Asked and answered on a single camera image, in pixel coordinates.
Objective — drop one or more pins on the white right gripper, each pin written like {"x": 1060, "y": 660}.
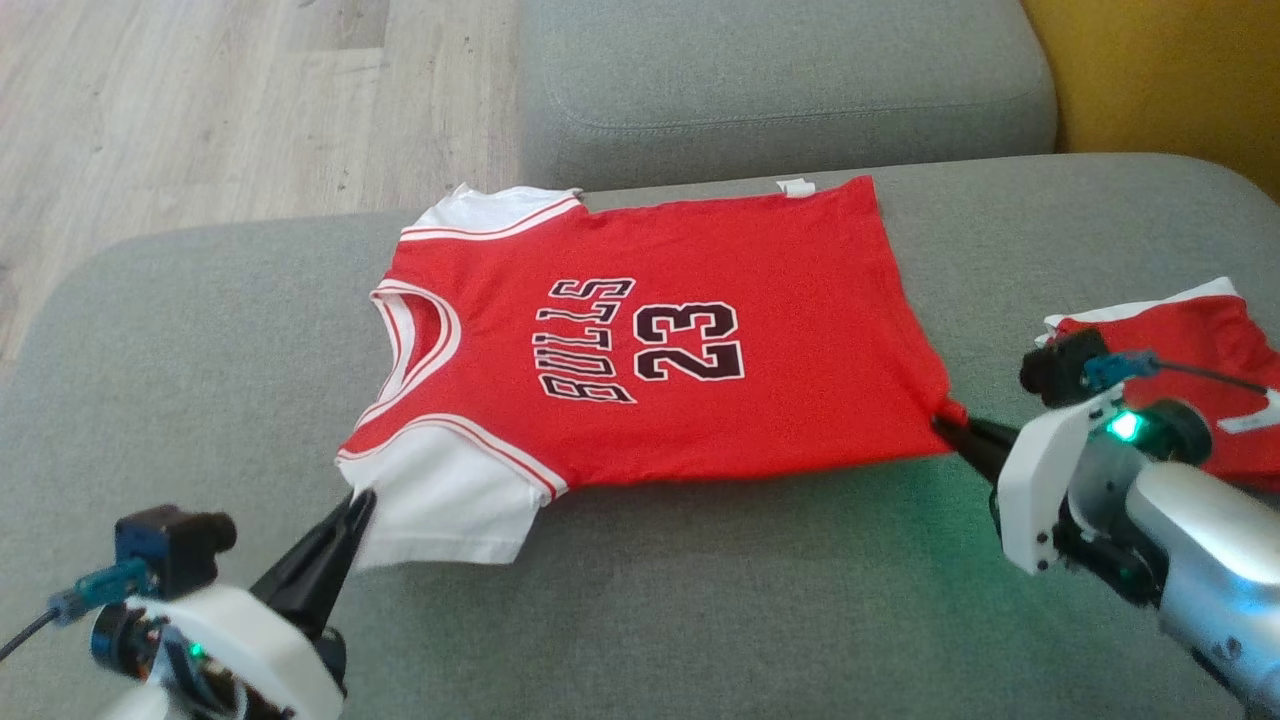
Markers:
{"x": 1040, "y": 490}

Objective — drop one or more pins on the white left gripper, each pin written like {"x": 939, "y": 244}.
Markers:
{"x": 260, "y": 650}

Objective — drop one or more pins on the red Bulls 23 jersey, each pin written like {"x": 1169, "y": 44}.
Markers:
{"x": 800, "y": 300}

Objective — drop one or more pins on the red shorts with white trim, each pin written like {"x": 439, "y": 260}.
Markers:
{"x": 1220, "y": 340}

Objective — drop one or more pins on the large grey sofa seat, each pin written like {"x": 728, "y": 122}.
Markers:
{"x": 650, "y": 620}

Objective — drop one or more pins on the yellow cushion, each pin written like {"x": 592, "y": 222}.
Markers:
{"x": 1170, "y": 80}

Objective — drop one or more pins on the small grey sofa cushion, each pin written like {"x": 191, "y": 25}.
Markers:
{"x": 780, "y": 90}

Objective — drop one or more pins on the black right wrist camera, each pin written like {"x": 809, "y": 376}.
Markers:
{"x": 1060, "y": 365}

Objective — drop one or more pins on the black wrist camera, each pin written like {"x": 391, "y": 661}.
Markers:
{"x": 175, "y": 545}
{"x": 1060, "y": 365}

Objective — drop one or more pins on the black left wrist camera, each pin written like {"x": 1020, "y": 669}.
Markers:
{"x": 175, "y": 545}

